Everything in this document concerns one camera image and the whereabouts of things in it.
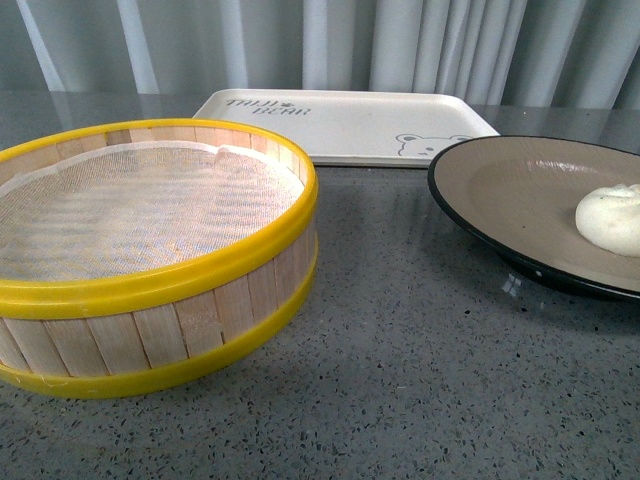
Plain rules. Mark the beige plate with black rim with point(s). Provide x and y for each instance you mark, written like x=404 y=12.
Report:
x=518 y=195

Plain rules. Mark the white steamed bun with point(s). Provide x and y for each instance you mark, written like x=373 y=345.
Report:
x=608 y=217

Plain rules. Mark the cream bear print tray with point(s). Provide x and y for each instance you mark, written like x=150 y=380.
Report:
x=350 y=128

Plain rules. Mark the white mesh steamer cloth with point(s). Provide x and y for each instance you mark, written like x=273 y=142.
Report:
x=124 y=209

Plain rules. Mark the yellow rimmed bamboo steamer basket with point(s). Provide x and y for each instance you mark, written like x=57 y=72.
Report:
x=147 y=331

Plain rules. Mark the grey pleated curtain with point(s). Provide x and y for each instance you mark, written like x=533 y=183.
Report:
x=580 y=54

